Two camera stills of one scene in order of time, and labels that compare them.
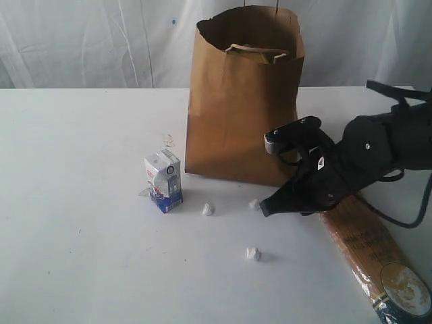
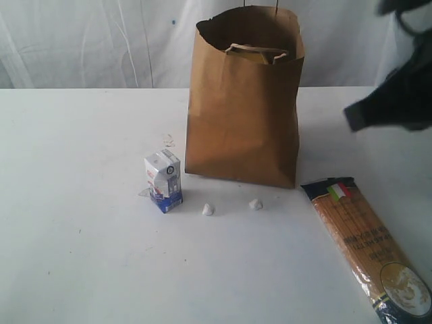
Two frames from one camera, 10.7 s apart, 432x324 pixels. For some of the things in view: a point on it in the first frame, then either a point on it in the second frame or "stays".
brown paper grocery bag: x=244 y=83 stays
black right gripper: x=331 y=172 to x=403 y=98
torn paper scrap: x=168 y=140 stays
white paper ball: x=207 y=210 stays
